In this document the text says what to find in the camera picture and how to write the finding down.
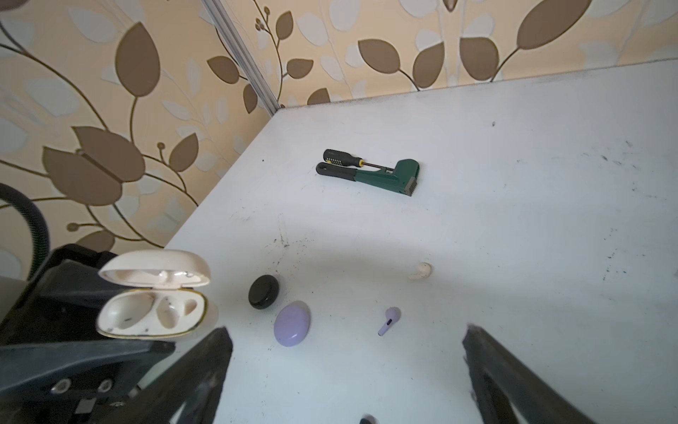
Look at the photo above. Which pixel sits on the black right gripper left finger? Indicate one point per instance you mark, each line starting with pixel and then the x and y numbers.
pixel 192 387

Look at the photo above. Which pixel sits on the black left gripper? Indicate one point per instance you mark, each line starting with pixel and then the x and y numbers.
pixel 50 347

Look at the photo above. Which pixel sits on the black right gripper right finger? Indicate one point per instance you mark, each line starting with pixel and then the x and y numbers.
pixel 505 389

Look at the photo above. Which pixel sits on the cream earbud charging case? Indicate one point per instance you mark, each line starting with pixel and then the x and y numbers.
pixel 160 298

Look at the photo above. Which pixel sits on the cream earbud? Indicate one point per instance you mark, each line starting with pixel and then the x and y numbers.
pixel 423 271

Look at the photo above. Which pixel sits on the black earbud charging case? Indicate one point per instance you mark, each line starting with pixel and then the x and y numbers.
pixel 263 292

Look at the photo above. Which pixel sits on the purple earbud charging case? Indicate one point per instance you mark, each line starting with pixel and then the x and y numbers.
pixel 292 324

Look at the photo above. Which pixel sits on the black earbud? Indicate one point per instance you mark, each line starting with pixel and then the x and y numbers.
pixel 367 419

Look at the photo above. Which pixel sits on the black yellow screwdriver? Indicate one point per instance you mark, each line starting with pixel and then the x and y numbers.
pixel 349 158

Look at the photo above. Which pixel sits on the green black-handled hand tool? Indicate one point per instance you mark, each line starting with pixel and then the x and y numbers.
pixel 401 179

